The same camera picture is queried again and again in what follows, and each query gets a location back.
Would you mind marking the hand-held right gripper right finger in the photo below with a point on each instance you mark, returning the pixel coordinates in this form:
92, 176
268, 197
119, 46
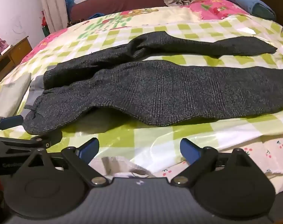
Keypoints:
190, 150

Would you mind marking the white crumpled cloth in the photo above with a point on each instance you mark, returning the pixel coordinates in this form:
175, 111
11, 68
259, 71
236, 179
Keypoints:
118, 165

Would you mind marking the maroon headboard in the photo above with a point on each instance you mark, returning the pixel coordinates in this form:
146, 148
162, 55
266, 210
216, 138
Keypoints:
118, 1

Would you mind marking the wooden desk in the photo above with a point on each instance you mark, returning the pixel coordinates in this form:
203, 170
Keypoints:
15, 53

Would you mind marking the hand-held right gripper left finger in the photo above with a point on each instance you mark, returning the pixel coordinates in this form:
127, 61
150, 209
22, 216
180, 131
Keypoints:
90, 148

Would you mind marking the blue cloth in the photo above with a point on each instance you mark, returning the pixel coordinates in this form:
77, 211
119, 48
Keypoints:
97, 16
69, 2

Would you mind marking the green checked bed sheet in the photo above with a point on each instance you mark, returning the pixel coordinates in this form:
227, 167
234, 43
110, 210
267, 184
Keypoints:
178, 28

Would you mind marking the cherry print sheet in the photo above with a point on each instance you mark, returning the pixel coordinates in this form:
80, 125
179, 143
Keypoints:
260, 154

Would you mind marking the red and green object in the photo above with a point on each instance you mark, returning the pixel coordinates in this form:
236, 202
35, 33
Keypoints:
44, 22

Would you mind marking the dark grey checked pants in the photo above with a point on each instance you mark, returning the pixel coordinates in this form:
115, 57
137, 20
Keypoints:
155, 91

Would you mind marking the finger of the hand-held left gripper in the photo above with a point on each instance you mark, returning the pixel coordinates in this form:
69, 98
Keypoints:
27, 143
12, 122

